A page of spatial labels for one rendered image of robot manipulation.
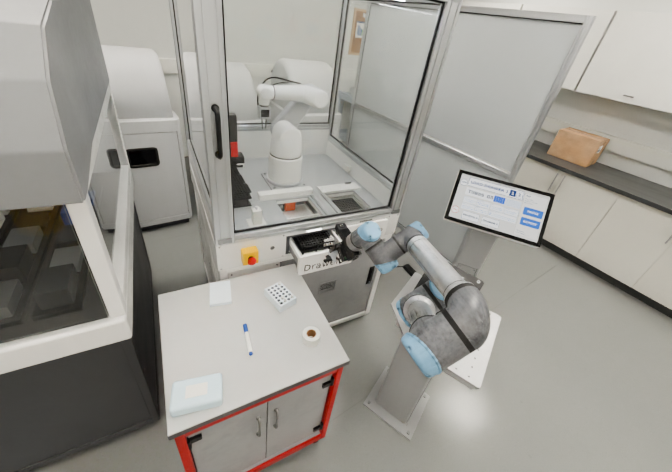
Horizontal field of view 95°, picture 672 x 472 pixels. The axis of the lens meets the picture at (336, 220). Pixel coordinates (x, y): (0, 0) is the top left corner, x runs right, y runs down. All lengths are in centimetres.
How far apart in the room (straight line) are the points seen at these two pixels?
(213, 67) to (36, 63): 42
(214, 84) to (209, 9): 20
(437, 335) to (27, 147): 102
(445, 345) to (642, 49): 367
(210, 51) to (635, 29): 375
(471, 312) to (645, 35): 362
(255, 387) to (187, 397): 21
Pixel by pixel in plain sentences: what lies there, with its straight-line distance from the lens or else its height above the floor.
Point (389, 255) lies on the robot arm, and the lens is 111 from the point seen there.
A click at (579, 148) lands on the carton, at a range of 416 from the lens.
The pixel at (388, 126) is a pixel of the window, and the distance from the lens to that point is 152.
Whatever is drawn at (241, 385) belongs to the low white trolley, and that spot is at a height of 76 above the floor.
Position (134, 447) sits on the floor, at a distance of 207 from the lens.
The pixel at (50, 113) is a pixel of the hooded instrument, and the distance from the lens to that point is 96.
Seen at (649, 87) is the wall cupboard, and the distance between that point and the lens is 412.
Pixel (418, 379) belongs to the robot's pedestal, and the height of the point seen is 43.
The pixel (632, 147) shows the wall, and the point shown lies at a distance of 446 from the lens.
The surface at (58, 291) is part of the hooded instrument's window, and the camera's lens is 121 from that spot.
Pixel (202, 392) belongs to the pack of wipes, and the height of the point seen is 81.
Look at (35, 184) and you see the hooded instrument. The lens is 100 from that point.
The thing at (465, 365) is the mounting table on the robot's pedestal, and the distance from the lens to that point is 145.
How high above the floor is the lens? 184
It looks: 33 degrees down
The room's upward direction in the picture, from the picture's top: 9 degrees clockwise
